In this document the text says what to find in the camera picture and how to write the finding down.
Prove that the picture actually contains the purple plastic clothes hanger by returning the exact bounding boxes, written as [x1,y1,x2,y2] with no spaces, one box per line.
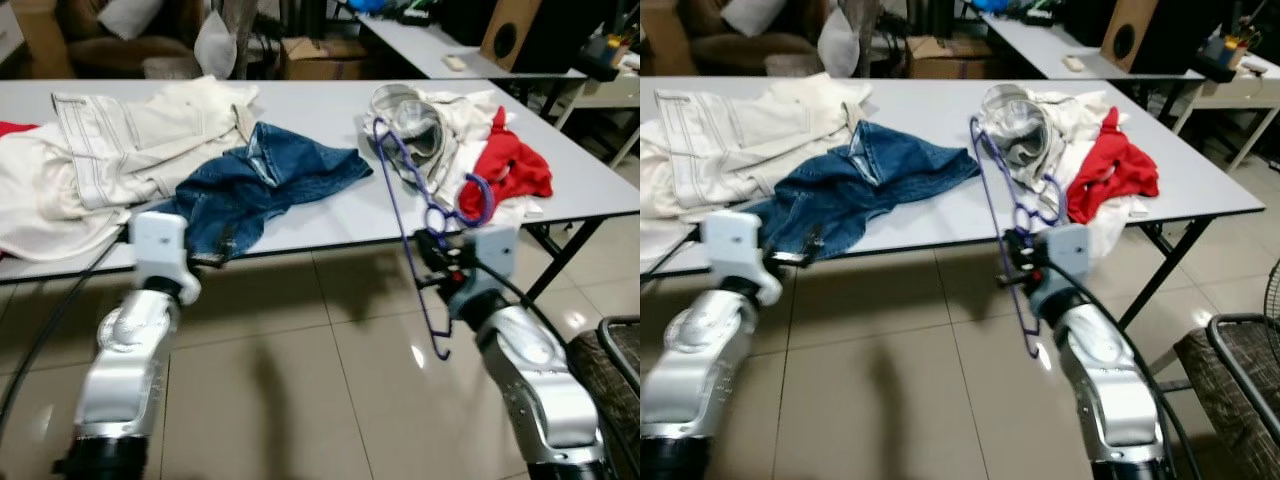
[370,116,498,361]
[968,115,1066,359]

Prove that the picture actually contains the blue denim shorts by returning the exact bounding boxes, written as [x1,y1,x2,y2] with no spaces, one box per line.
[150,120,375,265]
[745,118,983,265]

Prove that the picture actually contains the cream white garment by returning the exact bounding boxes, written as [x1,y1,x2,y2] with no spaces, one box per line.
[0,75,263,263]
[640,75,873,269]

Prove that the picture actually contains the grey plaid garment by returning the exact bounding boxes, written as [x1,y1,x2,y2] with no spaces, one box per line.
[978,83,1076,196]
[362,83,471,196]

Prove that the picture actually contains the white table black legs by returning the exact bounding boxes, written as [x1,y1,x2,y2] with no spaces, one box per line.
[0,78,641,306]
[640,76,1266,331]

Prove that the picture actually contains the brown wicker chair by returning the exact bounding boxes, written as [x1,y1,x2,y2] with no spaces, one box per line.
[567,316,641,480]
[1172,312,1280,480]

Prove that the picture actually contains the beige woven stool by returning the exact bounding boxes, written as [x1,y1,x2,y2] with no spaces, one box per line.
[142,55,203,81]
[765,53,823,79]

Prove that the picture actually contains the taped cardboard box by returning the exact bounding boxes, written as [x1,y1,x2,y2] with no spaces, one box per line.
[905,35,991,81]
[280,37,373,81]

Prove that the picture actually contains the white desk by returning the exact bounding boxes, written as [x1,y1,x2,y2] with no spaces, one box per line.
[975,8,1206,81]
[350,8,591,83]

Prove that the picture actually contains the grey pillow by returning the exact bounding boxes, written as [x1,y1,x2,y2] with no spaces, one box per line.
[192,10,239,81]
[97,0,167,41]
[817,8,863,79]
[720,0,789,39]

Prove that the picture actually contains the brown armchair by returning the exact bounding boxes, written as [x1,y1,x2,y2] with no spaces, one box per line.
[55,0,213,79]
[675,0,826,76]

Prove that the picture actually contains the wooden front black speaker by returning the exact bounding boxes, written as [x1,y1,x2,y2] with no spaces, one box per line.
[480,0,611,73]
[1100,0,1226,73]

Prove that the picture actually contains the small white side table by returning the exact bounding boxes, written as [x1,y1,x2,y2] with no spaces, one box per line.
[1170,70,1280,173]
[553,72,641,169]

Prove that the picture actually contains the black desk device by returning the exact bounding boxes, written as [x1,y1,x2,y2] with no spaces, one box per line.
[575,32,633,83]
[1195,30,1251,83]

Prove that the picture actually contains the plain brown cardboard box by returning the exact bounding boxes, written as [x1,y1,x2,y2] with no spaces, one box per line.
[640,0,698,76]
[10,0,78,79]

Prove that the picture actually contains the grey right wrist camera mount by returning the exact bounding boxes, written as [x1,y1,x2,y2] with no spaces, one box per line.
[1030,222,1093,323]
[445,224,522,323]

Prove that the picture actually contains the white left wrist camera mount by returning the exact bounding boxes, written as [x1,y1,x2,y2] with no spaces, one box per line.
[700,208,784,308]
[128,208,203,306]

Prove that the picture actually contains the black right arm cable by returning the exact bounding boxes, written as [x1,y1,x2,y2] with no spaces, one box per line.
[468,258,631,480]
[1065,260,1188,480]

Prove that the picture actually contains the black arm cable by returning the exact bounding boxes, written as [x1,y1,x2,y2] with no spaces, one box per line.
[0,235,133,423]
[1065,260,1188,480]
[640,240,706,281]
[468,258,631,480]

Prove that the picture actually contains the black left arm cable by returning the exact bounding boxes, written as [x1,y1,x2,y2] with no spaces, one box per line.
[640,240,706,281]
[0,235,133,423]

